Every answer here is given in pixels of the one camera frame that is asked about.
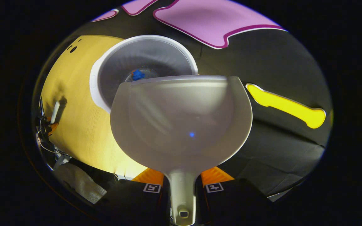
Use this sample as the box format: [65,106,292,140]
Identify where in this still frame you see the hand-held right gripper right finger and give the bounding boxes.
[195,166,276,226]

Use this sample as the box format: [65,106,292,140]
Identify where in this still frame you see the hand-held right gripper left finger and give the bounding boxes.
[96,168,170,226]

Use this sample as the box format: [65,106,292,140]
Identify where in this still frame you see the white dustpan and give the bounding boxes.
[110,75,253,226]

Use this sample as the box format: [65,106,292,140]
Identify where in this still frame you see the white ribbed garbage bin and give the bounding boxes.
[89,35,199,113]

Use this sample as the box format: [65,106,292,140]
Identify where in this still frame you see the pale grey cloth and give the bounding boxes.
[55,162,107,204]

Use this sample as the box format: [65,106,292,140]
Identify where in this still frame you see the black backdrop cloth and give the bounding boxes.
[52,0,334,201]

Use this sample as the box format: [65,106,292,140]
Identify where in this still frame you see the thin white cable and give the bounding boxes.
[37,132,71,157]

